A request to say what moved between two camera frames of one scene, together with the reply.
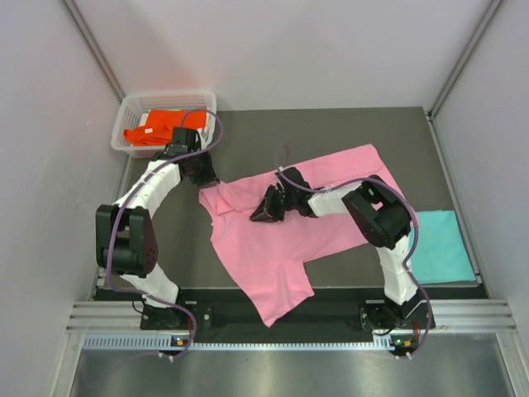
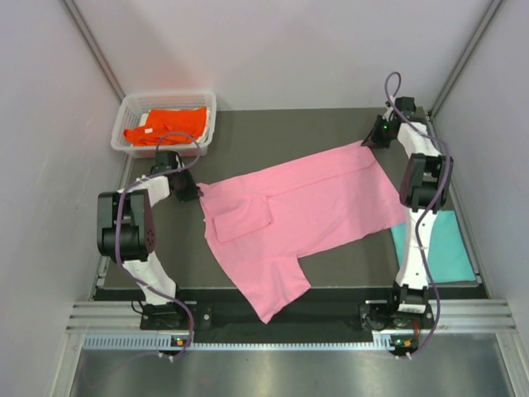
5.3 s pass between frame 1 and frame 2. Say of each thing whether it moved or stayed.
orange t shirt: stayed
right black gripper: moved
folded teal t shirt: stayed
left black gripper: moved
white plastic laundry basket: stayed
